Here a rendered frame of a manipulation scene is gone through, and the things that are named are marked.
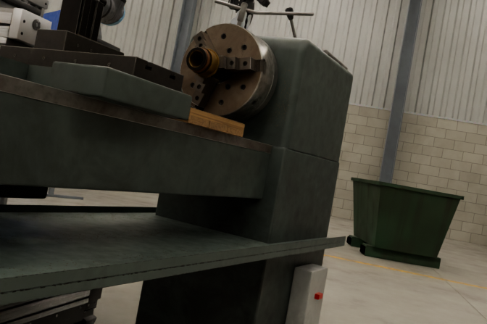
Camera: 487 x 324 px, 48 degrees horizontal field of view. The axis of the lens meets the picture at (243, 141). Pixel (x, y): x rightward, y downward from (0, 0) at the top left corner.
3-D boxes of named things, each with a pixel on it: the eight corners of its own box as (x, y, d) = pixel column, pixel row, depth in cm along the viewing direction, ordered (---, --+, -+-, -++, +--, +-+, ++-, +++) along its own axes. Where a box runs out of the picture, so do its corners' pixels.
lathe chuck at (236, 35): (183, 109, 197) (206, 25, 197) (259, 129, 182) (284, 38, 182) (169, 105, 189) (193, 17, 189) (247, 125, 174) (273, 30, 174)
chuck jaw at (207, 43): (214, 68, 186) (201, 40, 190) (225, 59, 185) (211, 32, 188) (196, 60, 177) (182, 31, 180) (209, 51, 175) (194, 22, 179)
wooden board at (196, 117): (148, 122, 182) (150, 110, 182) (243, 137, 165) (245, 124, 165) (82, 106, 155) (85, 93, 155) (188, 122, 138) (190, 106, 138)
